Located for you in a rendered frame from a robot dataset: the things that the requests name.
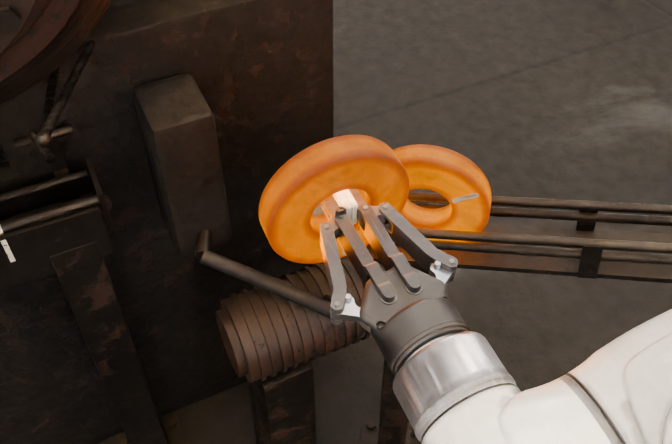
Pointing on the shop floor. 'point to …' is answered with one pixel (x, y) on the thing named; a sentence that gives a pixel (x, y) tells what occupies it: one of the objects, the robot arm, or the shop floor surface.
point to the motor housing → (285, 350)
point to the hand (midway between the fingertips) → (336, 192)
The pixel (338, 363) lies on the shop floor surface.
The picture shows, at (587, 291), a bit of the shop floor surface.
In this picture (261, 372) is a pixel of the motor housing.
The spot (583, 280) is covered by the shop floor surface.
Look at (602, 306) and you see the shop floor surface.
